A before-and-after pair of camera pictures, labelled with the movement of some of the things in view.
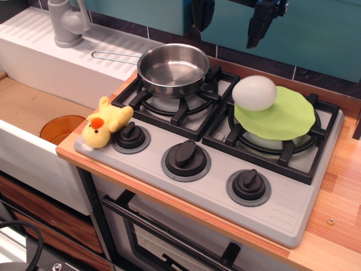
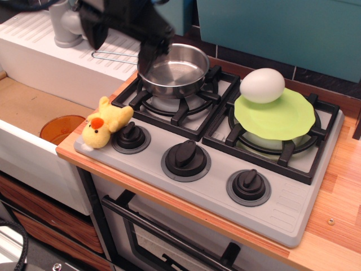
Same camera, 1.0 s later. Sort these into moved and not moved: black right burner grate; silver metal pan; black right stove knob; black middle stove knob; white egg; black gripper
Moved: black gripper; white egg
Not moved: black middle stove knob; silver metal pan; black right stove knob; black right burner grate
